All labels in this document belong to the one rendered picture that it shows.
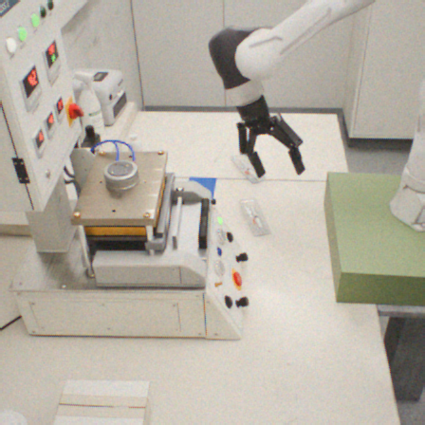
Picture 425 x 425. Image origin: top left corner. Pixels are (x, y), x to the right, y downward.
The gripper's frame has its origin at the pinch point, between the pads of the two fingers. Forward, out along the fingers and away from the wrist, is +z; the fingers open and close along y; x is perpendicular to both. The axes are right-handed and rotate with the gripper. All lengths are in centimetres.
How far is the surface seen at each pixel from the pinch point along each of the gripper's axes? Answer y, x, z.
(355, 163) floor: -91, 158, 83
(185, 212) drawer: -13.8, -23.4, -2.6
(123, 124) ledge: -88, 20, -16
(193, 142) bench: -66, 30, 0
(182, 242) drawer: -7.1, -32.7, 0.0
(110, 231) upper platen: -11.7, -45.1, -11.8
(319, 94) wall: -127, 196, 46
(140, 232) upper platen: -7.0, -41.1, -8.8
